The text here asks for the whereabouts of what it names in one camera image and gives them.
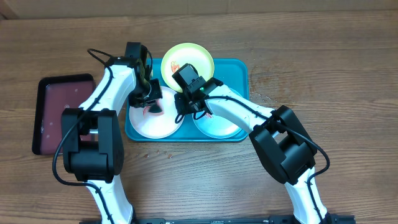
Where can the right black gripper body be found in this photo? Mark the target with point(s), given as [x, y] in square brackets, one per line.
[185, 105]

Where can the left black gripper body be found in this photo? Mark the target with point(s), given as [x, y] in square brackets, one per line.
[145, 93]

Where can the white plastic plate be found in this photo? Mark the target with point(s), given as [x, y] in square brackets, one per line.
[156, 125]

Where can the yellow-green plastic plate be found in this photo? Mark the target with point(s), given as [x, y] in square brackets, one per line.
[181, 54]

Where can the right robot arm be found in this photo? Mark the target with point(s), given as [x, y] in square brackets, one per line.
[282, 144]

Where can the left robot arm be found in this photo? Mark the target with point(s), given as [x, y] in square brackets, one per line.
[91, 152]

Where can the teal plastic serving tray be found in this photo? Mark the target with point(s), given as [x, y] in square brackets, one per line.
[233, 73]

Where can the dark red black-rimmed tray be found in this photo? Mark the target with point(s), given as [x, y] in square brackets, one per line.
[55, 94]

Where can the light blue plastic plate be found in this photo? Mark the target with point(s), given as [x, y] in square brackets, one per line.
[218, 128]

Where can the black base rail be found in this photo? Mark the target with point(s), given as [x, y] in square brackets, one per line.
[275, 219]

